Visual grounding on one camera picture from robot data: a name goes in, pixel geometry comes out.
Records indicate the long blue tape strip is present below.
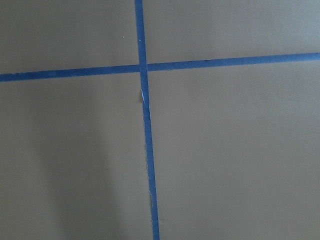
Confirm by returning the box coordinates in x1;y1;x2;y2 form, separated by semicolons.
134;0;160;240

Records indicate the crossing blue tape strip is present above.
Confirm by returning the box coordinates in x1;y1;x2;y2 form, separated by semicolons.
0;52;320;83

